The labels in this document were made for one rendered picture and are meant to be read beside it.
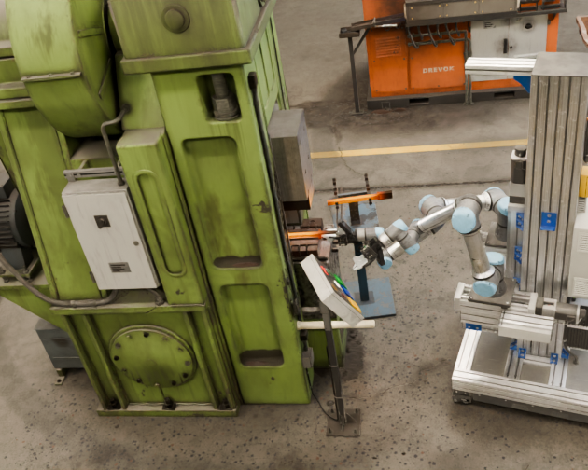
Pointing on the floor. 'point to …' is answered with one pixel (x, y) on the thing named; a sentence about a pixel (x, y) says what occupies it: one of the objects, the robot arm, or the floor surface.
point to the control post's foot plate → (344, 423)
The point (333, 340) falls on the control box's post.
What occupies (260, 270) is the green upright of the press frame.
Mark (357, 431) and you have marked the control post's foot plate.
